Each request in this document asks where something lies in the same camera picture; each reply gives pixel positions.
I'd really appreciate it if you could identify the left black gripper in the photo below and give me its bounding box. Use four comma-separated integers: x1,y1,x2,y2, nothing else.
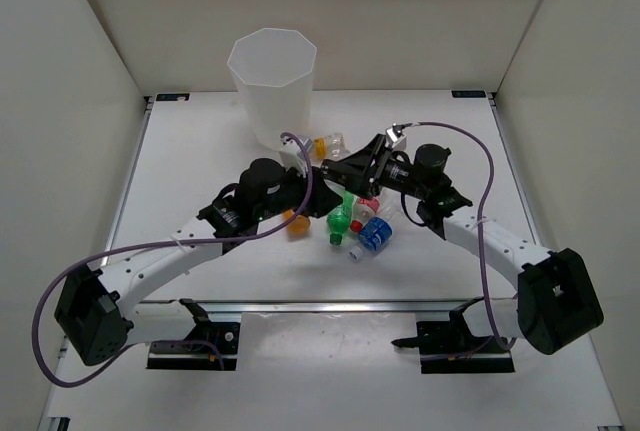
254,159,342,221

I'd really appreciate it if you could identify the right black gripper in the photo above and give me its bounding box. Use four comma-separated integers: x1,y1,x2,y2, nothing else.
332,135,430,200

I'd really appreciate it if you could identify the clear bottle blue label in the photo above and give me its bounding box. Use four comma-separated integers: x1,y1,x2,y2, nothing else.
348,210,401,262

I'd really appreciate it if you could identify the clear bottle black label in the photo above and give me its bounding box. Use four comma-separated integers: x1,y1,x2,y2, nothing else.
320,159,370,179

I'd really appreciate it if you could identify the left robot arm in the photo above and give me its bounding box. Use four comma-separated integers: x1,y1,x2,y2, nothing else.
54,158,341,366

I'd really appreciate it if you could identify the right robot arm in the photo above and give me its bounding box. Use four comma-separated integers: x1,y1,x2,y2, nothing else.
321,135,604,355

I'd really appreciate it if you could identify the white octagonal plastic bin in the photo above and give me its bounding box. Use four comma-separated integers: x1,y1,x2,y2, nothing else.
227,28,317,150

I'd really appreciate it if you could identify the clear bottle yellow cap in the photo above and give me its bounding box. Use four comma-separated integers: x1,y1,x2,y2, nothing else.
312,132,349,162

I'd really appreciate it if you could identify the clear bottle red label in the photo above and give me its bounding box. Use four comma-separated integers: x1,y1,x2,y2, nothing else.
350,196,397,234

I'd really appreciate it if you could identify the orange plastic bottle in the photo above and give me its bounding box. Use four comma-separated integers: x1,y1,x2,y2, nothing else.
282,209,311,240

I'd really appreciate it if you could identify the green plastic bottle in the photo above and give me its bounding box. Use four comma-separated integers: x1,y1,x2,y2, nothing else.
327,192,356,246

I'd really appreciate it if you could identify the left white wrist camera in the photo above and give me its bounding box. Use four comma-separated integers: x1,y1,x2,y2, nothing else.
278,140,312,174

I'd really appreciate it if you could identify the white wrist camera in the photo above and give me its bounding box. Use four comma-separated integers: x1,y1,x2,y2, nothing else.
278,140,312,174
385,123,409,151

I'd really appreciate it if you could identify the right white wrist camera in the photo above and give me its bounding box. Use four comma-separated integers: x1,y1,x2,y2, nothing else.
385,123,409,151

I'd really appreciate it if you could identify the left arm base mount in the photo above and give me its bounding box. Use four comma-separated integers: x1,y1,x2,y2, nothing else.
147,299,241,372

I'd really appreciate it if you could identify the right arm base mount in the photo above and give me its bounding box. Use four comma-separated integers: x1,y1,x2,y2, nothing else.
391,298,515,375

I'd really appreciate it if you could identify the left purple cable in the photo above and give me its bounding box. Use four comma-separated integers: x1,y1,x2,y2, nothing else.
32,131,315,388

